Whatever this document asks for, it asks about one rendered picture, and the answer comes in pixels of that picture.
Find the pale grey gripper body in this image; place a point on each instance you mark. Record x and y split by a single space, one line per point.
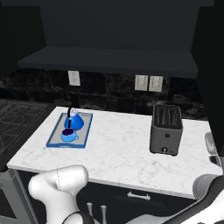
210 143

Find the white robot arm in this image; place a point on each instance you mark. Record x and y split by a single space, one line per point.
58 186

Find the dark tall cabinet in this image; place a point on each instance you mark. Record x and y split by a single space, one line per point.
211 67

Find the blue kettle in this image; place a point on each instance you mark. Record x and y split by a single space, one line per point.
75 122

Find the dark upper cabinet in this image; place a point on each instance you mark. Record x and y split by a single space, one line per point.
116 38

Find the blue mug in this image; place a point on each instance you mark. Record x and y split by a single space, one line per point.
68 136

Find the blue tray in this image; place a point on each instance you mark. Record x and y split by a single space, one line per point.
55 137

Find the dark grey toaster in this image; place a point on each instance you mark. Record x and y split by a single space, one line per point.
165 137

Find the dark drawer front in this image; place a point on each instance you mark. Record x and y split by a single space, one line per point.
163 208

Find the black hob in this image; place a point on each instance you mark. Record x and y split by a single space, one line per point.
20 122

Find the grey oven front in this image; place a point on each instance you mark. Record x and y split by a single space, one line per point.
14 198

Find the white wall outlet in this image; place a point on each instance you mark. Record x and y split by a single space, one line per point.
74 78
141 82
155 84

